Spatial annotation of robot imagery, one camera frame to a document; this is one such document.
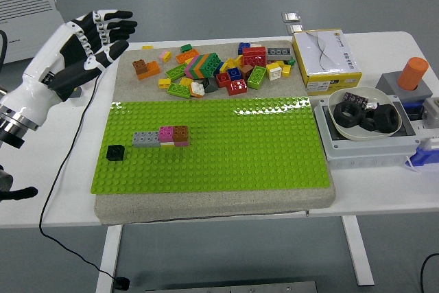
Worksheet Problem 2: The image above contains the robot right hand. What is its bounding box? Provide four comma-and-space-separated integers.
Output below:
0, 165, 38, 204

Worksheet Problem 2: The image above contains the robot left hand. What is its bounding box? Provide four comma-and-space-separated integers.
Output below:
0, 9, 139, 129

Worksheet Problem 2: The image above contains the black square brick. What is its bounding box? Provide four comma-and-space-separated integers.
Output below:
106, 144, 125, 163

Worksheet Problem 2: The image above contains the magenta square brick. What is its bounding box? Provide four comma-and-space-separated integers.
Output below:
158, 126, 175, 143

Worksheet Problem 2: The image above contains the green studded baseplate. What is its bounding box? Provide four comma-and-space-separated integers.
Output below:
89, 96, 335, 195

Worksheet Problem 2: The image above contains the white panel heater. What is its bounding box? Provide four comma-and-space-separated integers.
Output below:
0, 0, 67, 66

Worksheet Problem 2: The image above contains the brown brick beside orange brick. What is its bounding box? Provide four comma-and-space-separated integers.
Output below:
132, 59, 148, 76

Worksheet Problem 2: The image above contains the orange stepped brick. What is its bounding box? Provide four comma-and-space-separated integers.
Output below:
137, 60, 161, 81

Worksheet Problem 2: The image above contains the white table leg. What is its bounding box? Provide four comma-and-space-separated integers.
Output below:
95, 226, 123, 293
341, 215, 375, 287

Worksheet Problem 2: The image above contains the long grey brick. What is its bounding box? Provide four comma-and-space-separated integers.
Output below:
132, 130, 162, 149

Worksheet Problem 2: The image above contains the light green long brick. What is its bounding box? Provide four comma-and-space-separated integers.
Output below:
246, 65, 268, 90
166, 82, 191, 99
165, 62, 189, 80

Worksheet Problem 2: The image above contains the long orange brick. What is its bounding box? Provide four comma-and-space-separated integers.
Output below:
175, 49, 200, 65

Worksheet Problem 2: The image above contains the brown brick on pink brick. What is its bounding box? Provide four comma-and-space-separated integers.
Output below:
172, 125, 189, 143

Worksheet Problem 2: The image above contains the white and orange brick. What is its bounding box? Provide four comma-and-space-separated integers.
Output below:
189, 80, 206, 98

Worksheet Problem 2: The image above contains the pink green orange brick stack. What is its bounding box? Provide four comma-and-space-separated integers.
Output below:
183, 51, 222, 80

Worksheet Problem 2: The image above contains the red square brick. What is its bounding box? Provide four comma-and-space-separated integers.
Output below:
226, 79, 248, 97
215, 71, 233, 89

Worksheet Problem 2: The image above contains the long yellow brick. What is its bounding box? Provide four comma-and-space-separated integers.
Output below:
219, 58, 245, 73

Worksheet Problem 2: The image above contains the grey-brown mat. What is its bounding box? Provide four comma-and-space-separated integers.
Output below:
93, 40, 337, 227

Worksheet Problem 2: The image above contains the blue square brick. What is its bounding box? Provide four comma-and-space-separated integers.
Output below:
226, 66, 244, 82

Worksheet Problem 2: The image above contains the large red brick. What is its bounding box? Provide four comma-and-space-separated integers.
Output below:
241, 45, 268, 67

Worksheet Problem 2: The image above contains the yellow and white brick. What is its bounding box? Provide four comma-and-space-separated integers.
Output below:
265, 62, 283, 82

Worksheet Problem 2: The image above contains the grey brick with three holes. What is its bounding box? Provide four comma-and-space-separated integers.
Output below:
265, 47, 292, 61

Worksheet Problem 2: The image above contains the yellow and white cardboard box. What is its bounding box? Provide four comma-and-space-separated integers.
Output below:
291, 27, 364, 97

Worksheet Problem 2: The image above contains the large black hex nut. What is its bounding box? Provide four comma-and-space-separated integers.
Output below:
372, 103, 403, 134
333, 101, 364, 130

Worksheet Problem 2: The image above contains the dark brown circuit board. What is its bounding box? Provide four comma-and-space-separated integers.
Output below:
342, 91, 370, 108

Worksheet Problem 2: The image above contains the white bowl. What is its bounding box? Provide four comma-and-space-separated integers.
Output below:
327, 86, 404, 142

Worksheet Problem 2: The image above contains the small black hex nut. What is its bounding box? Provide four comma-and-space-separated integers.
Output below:
359, 109, 378, 132

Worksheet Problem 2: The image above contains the grey junction box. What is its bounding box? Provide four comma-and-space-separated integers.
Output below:
313, 95, 421, 170

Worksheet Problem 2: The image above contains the grey block holder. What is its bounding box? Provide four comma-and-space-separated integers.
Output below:
375, 71, 434, 102

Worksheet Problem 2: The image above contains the orange cylinder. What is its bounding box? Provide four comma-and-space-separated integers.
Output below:
396, 56, 429, 92

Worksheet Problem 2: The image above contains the blue plastic part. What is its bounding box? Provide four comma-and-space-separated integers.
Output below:
401, 99, 426, 121

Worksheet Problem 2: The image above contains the grey plastic part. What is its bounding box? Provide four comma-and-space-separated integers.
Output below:
420, 96, 439, 126

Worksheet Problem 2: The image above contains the blue and white device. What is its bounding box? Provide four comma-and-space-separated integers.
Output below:
406, 137, 439, 174

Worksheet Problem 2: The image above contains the thin black cable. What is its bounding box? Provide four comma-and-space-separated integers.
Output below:
38, 40, 124, 282

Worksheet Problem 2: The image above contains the white cable tie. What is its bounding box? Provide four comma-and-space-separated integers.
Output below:
403, 155, 421, 174

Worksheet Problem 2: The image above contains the black floor cable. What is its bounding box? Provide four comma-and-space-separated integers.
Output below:
420, 253, 439, 293

